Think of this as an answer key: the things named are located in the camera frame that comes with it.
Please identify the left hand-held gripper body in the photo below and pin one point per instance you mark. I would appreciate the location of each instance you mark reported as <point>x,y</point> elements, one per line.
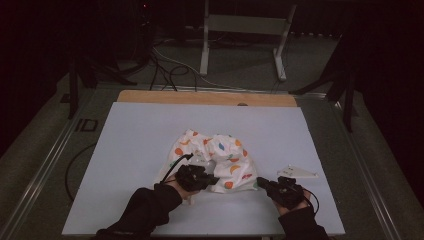
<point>191,176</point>

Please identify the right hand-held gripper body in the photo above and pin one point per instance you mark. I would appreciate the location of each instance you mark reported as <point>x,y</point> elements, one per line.
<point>286,195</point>

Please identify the white cloth with colourful print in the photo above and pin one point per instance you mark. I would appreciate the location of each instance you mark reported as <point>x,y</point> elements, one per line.
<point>230,156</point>

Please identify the person's right hand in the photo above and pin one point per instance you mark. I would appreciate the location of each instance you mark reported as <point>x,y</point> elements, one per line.
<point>289,211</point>

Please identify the person's left hand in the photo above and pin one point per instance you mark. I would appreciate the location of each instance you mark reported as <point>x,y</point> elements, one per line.
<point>181,191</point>

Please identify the light blue table mat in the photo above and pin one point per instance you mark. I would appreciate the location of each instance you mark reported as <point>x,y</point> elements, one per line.
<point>133,150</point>

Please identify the wooden board table edge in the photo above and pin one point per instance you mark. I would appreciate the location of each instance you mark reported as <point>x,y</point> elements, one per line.
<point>206,98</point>

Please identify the black metal stand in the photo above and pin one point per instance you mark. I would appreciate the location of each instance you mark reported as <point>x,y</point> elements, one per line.
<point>75,86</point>
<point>348,106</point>

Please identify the white metal stand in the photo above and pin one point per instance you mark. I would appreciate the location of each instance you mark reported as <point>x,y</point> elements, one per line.
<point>246,25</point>

